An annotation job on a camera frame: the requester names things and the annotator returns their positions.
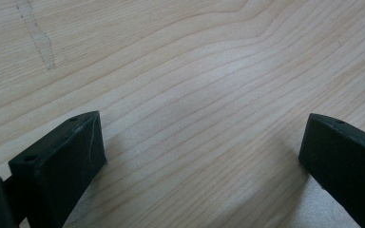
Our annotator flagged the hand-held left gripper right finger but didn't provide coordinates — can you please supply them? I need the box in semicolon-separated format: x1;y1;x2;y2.
298;112;365;228

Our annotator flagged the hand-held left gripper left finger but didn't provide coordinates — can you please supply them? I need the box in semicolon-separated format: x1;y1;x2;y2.
8;110;108;228

